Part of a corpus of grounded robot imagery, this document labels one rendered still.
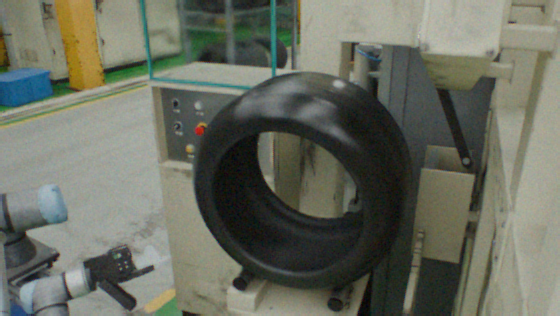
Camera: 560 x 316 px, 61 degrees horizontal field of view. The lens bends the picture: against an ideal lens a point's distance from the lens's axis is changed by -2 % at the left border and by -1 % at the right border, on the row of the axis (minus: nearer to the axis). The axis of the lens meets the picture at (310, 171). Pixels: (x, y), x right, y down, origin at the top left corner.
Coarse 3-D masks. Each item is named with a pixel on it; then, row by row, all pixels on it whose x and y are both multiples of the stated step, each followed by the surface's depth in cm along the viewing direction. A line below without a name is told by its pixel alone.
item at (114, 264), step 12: (108, 252) 124; (120, 252) 121; (84, 264) 120; (96, 264) 121; (108, 264) 122; (120, 264) 123; (132, 264) 124; (96, 276) 123; (108, 276) 122; (120, 276) 122; (96, 288) 122
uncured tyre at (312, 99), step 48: (240, 96) 117; (288, 96) 110; (336, 96) 112; (240, 144) 147; (336, 144) 108; (384, 144) 111; (240, 192) 151; (384, 192) 110; (240, 240) 142; (288, 240) 152; (336, 240) 150; (384, 240) 116
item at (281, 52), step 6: (276, 0) 529; (294, 0) 548; (276, 6) 543; (282, 6) 556; (288, 6) 554; (294, 6) 551; (294, 12) 554; (294, 18) 557; (294, 24) 560; (294, 30) 563; (294, 36) 565; (276, 42) 554; (282, 42) 563; (294, 42) 568; (276, 48) 549; (282, 48) 556; (294, 48) 572; (276, 54) 548; (282, 54) 555; (294, 54) 575; (276, 60) 550; (282, 60) 557; (294, 60) 578; (276, 66) 554; (282, 66) 564; (294, 66) 581
